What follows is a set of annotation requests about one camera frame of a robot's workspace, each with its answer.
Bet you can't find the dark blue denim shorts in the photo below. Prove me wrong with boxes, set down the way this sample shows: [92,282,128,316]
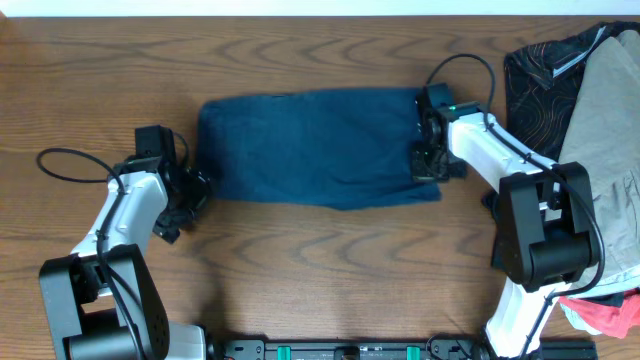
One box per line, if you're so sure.
[196,88,441,210]

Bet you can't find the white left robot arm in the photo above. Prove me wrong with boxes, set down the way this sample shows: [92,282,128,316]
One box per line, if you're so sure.
[39,171,207,359]

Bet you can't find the black patterned garment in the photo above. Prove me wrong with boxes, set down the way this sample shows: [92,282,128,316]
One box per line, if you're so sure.
[482,20,640,271]

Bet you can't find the beige khaki garment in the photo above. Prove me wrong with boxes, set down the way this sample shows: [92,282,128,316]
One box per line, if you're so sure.
[559,30,639,297]

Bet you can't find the red white item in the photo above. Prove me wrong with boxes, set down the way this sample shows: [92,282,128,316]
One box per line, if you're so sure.
[559,289,639,339]

